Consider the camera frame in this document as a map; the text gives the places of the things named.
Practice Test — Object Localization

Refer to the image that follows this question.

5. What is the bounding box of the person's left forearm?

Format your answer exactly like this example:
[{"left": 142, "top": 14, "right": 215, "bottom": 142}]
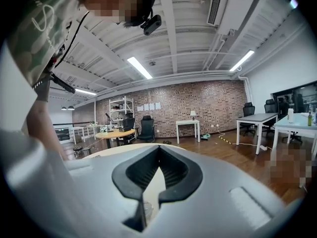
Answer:
[{"left": 26, "top": 79, "right": 67, "bottom": 161}]

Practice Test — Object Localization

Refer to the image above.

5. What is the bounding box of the black railing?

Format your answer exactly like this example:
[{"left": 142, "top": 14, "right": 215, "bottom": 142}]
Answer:
[{"left": 53, "top": 122, "right": 75, "bottom": 143}]

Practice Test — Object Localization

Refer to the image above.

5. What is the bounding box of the black desk lamp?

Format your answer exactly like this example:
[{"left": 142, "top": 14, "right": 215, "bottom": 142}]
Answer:
[{"left": 104, "top": 112, "right": 116, "bottom": 131}]

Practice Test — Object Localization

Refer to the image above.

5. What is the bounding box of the white ceiling air conditioner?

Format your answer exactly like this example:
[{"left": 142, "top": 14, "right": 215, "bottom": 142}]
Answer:
[{"left": 207, "top": 0, "right": 267, "bottom": 36}]

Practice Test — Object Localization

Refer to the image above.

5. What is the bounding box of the grey-top white-leg desk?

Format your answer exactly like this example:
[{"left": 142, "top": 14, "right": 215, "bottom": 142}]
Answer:
[{"left": 235, "top": 112, "right": 279, "bottom": 156}]

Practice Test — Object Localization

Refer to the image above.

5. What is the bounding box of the white shelf rack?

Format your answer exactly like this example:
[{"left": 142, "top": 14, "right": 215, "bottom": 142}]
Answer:
[{"left": 108, "top": 96, "right": 134, "bottom": 138}]

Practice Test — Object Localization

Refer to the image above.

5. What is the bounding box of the black office chair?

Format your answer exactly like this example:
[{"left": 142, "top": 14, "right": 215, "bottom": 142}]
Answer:
[
  {"left": 122, "top": 113, "right": 137, "bottom": 140},
  {"left": 262, "top": 99, "right": 277, "bottom": 133},
  {"left": 239, "top": 102, "right": 256, "bottom": 136},
  {"left": 137, "top": 115, "right": 156, "bottom": 142}
]

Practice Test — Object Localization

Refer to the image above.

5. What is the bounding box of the long ceiling light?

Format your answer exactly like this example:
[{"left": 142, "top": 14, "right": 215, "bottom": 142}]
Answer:
[
  {"left": 229, "top": 49, "right": 255, "bottom": 72},
  {"left": 74, "top": 88, "right": 97, "bottom": 96},
  {"left": 127, "top": 57, "right": 154, "bottom": 80}
]

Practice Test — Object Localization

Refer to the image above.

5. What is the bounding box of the round yellow wooden table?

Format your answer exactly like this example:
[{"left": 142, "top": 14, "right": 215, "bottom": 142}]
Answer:
[{"left": 95, "top": 128, "right": 136, "bottom": 148}]

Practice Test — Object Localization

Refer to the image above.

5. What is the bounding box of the white side table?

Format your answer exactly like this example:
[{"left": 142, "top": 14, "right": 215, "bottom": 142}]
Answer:
[
  {"left": 86, "top": 124, "right": 102, "bottom": 140},
  {"left": 68, "top": 126, "right": 86, "bottom": 145}
]

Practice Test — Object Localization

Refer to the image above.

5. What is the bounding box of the small white table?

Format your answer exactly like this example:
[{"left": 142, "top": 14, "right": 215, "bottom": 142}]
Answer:
[{"left": 175, "top": 119, "right": 201, "bottom": 144}]

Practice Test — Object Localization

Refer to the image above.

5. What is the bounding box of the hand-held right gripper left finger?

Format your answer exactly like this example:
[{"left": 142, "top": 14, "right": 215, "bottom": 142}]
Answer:
[{"left": 1, "top": 130, "right": 161, "bottom": 238}]

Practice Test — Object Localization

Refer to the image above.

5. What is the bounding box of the black head-mounted camera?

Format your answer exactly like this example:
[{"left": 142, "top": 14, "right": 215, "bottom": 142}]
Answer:
[{"left": 140, "top": 14, "right": 162, "bottom": 36}]

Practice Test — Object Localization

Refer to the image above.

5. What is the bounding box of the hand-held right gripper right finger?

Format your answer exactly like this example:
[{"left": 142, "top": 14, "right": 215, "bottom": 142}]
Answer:
[{"left": 146, "top": 145, "right": 288, "bottom": 238}]

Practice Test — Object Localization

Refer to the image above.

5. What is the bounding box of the yellow-black striped floor tape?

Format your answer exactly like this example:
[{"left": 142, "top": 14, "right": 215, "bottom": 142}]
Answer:
[{"left": 218, "top": 135, "right": 235, "bottom": 145}]

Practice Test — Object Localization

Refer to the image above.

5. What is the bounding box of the light blue desk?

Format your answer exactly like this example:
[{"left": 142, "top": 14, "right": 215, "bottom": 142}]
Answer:
[{"left": 271, "top": 113, "right": 317, "bottom": 158}]

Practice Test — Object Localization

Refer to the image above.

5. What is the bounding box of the person's patterned shirt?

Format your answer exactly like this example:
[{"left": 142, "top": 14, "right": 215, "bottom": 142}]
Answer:
[{"left": 6, "top": 0, "right": 95, "bottom": 88}]

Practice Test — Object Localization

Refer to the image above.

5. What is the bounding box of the dark glass window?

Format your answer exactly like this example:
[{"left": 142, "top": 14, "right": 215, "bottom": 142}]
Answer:
[{"left": 271, "top": 82, "right": 317, "bottom": 120}]

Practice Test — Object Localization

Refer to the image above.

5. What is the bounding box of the person's head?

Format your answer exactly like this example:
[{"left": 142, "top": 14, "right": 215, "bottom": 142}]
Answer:
[{"left": 79, "top": 0, "right": 156, "bottom": 27}]

